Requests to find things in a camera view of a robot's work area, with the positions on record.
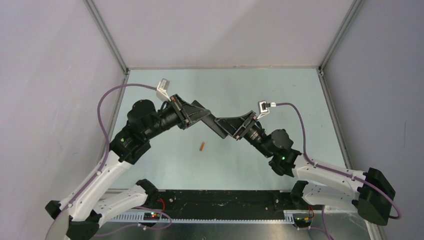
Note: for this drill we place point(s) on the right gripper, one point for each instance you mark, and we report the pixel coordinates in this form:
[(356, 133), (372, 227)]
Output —
[(233, 125)]

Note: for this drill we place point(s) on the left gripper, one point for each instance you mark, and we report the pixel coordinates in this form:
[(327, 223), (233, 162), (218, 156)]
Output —
[(186, 119)]

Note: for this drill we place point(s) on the orange battery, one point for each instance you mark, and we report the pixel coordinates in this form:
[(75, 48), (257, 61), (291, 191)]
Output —
[(202, 146)]

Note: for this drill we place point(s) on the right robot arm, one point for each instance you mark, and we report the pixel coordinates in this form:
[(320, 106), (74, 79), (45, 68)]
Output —
[(369, 192)]

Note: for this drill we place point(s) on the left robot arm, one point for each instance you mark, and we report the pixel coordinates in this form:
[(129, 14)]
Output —
[(84, 212)]

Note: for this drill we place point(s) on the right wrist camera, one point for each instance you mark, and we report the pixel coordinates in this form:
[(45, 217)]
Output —
[(264, 108)]

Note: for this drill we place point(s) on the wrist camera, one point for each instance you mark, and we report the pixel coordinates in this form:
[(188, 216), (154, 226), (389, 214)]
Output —
[(264, 108), (162, 90)]

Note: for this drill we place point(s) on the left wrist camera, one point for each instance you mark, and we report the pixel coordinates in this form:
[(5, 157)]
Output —
[(162, 90)]

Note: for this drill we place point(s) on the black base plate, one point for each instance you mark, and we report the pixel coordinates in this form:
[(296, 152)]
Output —
[(224, 204)]

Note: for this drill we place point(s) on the white cable duct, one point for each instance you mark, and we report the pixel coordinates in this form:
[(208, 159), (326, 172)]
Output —
[(144, 217)]

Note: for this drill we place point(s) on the aluminium frame rail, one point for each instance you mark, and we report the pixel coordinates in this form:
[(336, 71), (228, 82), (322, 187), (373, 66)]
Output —
[(105, 33)]

